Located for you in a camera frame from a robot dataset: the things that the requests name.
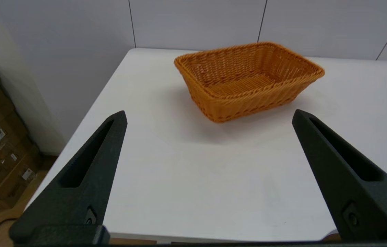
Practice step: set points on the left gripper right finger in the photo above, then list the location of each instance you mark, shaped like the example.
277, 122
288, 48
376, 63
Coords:
348, 192

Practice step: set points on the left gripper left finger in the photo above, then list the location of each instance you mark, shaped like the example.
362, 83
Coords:
80, 192

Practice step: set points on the orange woven wicker basket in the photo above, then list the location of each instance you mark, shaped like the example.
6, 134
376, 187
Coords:
248, 103

